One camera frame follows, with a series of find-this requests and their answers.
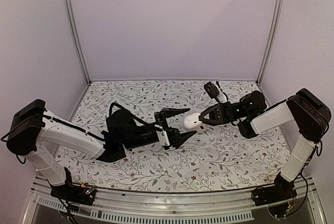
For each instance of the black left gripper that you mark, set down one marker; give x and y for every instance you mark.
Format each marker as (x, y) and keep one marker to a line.
(180, 140)

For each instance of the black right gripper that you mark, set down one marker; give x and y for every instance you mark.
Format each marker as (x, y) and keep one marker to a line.
(225, 114)

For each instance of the white earbud charging case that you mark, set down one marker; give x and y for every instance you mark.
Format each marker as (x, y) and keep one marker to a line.
(192, 121)

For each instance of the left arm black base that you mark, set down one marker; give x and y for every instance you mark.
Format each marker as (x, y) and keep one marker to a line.
(83, 194)

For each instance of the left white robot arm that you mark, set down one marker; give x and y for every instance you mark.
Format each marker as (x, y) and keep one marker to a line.
(34, 125)

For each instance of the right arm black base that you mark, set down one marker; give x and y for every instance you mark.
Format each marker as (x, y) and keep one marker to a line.
(282, 190)

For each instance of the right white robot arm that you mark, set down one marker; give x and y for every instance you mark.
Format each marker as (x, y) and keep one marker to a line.
(312, 118)

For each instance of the white earbud on mat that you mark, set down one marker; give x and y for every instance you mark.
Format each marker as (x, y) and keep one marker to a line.
(201, 129)

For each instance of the floral patterned mat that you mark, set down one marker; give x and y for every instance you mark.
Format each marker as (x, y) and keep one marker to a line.
(218, 158)

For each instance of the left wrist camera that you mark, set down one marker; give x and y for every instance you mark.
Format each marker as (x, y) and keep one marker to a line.
(162, 134)

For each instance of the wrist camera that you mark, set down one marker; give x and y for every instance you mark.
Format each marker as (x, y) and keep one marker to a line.
(215, 91)
(162, 134)

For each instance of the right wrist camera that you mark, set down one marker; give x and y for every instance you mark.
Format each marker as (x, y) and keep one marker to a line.
(215, 91)

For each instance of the right aluminium frame post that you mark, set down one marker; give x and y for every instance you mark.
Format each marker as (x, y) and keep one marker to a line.
(270, 40)

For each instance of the aluminium frame post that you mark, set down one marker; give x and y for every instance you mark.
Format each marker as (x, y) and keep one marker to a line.
(76, 40)
(270, 40)

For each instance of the left aluminium frame post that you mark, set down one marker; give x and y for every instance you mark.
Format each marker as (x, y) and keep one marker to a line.
(76, 40)

